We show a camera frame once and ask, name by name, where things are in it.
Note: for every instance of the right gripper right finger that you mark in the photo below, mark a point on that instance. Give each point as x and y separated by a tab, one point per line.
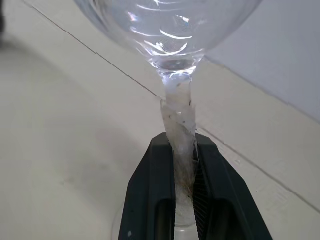
225	200

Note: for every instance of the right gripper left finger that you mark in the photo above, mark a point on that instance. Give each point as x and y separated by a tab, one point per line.
147	195

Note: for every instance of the clear wine glass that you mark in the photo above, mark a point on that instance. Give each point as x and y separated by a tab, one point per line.
175	37

